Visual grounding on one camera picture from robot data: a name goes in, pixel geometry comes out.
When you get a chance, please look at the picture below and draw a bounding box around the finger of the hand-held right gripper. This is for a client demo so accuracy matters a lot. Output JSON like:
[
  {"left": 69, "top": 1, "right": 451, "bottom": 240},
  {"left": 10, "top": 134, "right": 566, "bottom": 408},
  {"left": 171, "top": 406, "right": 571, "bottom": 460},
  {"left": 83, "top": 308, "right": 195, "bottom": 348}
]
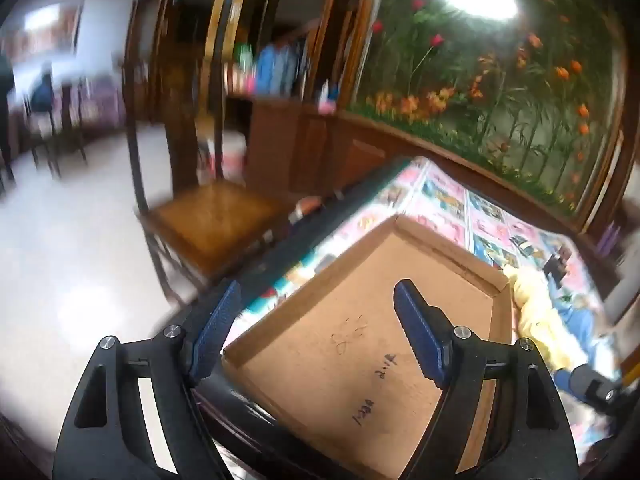
[{"left": 565, "top": 362, "right": 640, "bottom": 416}]

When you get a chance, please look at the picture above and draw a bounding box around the brown cardboard box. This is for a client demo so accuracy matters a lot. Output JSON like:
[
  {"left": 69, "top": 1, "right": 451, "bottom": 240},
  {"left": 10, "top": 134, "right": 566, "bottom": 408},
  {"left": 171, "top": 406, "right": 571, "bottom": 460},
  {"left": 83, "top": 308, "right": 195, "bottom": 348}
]
[{"left": 220, "top": 214, "right": 513, "bottom": 480}]

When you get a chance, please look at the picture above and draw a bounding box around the white roll with red top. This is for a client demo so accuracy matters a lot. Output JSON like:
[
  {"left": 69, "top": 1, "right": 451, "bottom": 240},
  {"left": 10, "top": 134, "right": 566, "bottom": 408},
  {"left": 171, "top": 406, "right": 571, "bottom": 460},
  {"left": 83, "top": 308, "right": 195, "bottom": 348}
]
[{"left": 295, "top": 195, "right": 326, "bottom": 221}]

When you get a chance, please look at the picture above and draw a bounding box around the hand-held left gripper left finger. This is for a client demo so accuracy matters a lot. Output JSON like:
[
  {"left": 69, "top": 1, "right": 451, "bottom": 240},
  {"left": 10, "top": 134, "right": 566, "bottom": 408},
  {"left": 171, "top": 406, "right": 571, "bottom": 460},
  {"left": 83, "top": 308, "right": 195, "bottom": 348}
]
[{"left": 52, "top": 280, "right": 243, "bottom": 480}]

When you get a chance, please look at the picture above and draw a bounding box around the fruit print tablecloth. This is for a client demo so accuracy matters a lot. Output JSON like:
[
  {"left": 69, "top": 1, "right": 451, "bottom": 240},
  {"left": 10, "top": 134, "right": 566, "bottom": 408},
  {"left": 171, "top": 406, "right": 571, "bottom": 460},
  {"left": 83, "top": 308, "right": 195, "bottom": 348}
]
[{"left": 235, "top": 156, "right": 626, "bottom": 480}]

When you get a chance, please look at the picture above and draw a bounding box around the dark wooden cabinet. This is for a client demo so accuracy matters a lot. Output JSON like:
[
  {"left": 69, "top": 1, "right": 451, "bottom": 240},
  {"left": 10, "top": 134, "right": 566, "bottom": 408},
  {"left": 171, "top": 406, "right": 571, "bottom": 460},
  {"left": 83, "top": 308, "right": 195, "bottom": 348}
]
[{"left": 225, "top": 95, "right": 601, "bottom": 261}]

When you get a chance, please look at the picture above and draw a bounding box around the wall poster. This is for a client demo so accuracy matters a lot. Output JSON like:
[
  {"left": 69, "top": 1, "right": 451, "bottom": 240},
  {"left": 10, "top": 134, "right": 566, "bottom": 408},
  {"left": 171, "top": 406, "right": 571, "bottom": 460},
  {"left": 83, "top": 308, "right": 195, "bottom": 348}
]
[{"left": 10, "top": 5, "right": 81, "bottom": 56}]

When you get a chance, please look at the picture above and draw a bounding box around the small white bottle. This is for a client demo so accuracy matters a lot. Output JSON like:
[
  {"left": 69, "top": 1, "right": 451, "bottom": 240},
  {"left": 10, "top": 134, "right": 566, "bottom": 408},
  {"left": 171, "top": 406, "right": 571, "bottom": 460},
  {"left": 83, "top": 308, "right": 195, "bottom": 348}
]
[{"left": 320, "top": 80, "right": 341, "bottom": 113}]

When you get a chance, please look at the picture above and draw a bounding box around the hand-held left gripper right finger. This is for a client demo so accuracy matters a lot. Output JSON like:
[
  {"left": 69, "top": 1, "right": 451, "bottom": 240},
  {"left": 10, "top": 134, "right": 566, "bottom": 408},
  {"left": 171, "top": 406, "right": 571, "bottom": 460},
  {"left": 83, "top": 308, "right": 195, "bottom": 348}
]
[{"left": 393, "top": 280, "right": 581, "bottom": 480}]

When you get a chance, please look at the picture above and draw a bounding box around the yellow cloth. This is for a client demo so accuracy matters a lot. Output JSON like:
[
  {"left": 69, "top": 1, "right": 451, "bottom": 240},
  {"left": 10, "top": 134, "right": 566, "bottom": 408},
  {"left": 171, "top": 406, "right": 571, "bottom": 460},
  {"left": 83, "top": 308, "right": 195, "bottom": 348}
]
[{"left": 502, "top": 262, "right": 591, "bottom": 376}]

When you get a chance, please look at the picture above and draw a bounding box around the blue knitted cloth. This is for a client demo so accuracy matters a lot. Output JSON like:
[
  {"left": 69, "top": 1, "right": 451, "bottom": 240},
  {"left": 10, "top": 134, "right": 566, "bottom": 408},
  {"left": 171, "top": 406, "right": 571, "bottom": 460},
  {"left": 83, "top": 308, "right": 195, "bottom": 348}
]
[{"left": 550, "top": 285, "right": 626, "bottom": 381}]

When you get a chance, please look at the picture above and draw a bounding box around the flower picture panel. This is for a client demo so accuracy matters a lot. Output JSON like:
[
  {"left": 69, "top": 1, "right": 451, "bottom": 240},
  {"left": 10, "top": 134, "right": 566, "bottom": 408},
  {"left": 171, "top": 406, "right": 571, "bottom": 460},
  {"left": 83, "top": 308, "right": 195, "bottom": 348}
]
[{"left": 347, "top": 0, "right": 626, "bottom": 216}]

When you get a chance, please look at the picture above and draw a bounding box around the wooden chair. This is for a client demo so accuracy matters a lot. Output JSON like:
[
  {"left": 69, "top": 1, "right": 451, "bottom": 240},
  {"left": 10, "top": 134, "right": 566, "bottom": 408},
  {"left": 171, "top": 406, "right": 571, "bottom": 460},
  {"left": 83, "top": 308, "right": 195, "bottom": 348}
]
[{"left": 122, "top": 60, "right": 301, "bottom": 306}]

